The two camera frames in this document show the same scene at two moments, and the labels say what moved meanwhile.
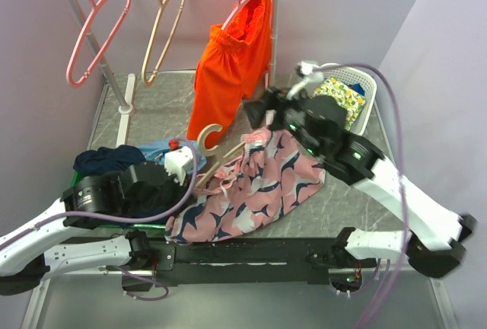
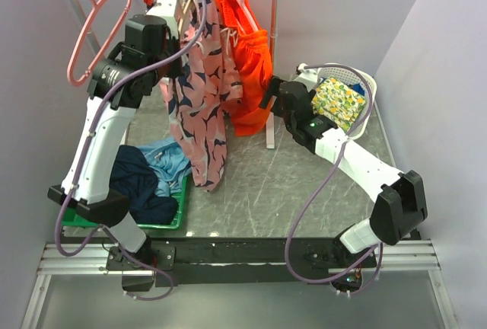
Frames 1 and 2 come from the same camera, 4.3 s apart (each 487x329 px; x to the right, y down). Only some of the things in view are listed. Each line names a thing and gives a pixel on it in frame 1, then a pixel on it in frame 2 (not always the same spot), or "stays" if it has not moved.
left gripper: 179,191 → 172,41
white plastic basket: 349,75 stays
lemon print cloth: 351,100 stays
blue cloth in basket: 358,88 stays
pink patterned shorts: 268,171 → 202,92
